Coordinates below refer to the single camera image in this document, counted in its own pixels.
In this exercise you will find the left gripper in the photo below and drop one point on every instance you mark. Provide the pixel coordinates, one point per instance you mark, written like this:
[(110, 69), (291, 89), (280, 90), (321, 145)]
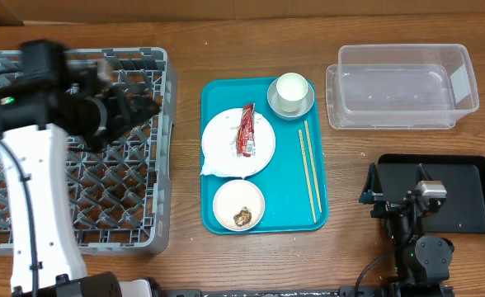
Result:
[(133, 115)]

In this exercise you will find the large white plate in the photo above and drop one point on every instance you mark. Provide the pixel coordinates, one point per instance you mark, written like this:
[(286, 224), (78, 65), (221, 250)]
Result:
[(222, 144)]

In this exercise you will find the white napkin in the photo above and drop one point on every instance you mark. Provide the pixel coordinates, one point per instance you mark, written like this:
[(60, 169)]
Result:
[(215, 169)]

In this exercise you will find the wooden chopstick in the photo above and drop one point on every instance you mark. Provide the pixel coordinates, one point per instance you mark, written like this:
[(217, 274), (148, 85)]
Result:
[(311, 155), (307, 176)]

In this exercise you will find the grey saucer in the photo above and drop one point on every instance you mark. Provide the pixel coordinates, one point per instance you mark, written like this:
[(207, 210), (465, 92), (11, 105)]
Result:
[(304, 108)]

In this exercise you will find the brown food scrap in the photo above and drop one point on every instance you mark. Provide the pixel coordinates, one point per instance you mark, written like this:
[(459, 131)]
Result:
[(243, 217)]

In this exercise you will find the left wooden chopstick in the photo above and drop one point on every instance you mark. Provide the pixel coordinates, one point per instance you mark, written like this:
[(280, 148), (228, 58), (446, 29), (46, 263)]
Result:
[(307, 176)]

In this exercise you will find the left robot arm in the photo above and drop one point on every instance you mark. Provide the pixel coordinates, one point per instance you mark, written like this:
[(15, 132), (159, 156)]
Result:
[(46, 103)]

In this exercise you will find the clear plastic bin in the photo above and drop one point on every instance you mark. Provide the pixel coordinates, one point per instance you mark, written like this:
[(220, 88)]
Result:
[(400, 87)]

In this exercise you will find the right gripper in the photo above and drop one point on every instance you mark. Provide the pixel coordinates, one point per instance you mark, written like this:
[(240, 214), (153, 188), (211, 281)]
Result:
[(395, 202)]

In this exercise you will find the white cup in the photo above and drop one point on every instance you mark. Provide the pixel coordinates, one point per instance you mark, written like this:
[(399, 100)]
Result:
[(291, 88)]

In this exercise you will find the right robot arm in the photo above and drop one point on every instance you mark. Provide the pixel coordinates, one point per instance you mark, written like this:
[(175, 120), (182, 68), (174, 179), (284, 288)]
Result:
[(421, 261)]

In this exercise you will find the teal plastic tray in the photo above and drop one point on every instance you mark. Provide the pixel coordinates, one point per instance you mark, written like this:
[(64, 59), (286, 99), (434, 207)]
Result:
[(282, 181)]

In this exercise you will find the right wooden chopstick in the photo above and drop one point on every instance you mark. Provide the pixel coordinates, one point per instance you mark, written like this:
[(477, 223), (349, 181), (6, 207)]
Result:
[(311, 155)]

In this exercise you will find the black tray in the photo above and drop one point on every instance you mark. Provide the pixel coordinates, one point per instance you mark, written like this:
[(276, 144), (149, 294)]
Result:
[(463, 177)]

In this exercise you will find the red snack wrapper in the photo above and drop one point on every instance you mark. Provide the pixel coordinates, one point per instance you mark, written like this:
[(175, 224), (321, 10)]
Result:
[(245, 135)]

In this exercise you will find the grey dishwasher rack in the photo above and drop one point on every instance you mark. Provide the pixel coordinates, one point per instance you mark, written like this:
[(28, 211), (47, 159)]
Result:
[(120, 198)]

